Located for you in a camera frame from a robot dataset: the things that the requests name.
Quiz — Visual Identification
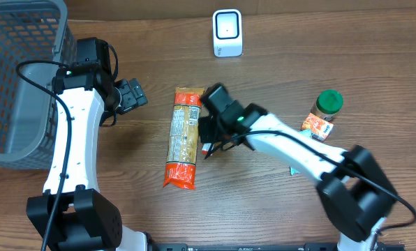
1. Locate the left black cable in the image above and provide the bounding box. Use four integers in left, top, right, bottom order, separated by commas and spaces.
15, 59, 73, 251

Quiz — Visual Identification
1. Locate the red white stick packet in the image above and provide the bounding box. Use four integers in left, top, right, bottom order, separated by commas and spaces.
201, 143, 211, 155

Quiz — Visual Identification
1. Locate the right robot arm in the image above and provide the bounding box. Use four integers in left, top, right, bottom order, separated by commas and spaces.
199, 83, 397, 250

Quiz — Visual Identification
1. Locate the green lid white jar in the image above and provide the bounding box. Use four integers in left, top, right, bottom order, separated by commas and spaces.
311, 89, 343, 121

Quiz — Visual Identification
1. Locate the grey plastic mesh basket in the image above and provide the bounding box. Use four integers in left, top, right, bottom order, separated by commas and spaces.
0, 0, 76, 169

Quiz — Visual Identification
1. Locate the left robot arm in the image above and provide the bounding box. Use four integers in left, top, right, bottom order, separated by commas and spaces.
27, 38, 152, 250

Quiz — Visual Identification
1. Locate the right black cable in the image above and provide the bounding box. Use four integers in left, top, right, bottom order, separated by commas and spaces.
203, 129, 416, 245

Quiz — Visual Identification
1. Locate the teal snack packet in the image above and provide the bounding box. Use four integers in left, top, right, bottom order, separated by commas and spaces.
290, 129, 312, 176

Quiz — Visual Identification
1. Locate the black cable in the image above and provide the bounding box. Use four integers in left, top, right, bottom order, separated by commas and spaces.
203, 129, 416, 245
15, 59, 73, 251

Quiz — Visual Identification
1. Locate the white barcode scanner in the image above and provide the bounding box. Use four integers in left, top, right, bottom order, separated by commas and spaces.
212, 9, 243, 57

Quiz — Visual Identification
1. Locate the orange noodle packet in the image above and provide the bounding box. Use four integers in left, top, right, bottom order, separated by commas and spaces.
163, 87, 205, 190

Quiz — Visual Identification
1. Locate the small orange white box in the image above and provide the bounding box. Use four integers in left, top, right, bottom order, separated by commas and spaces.
301, 113, 334, 142

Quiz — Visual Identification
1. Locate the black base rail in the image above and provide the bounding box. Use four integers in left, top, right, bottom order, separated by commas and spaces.
151, 243, 406, 251

